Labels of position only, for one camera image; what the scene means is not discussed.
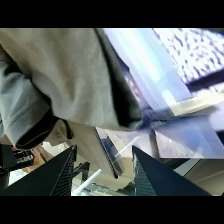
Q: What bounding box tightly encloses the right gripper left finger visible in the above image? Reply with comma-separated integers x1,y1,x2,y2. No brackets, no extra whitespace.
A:
0,145,78,197

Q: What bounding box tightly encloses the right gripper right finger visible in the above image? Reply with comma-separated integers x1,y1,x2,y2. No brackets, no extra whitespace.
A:
132,145,212,197

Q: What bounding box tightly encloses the brown T-shirt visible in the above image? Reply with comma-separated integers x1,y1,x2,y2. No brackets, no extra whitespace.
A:
0,28,145,179

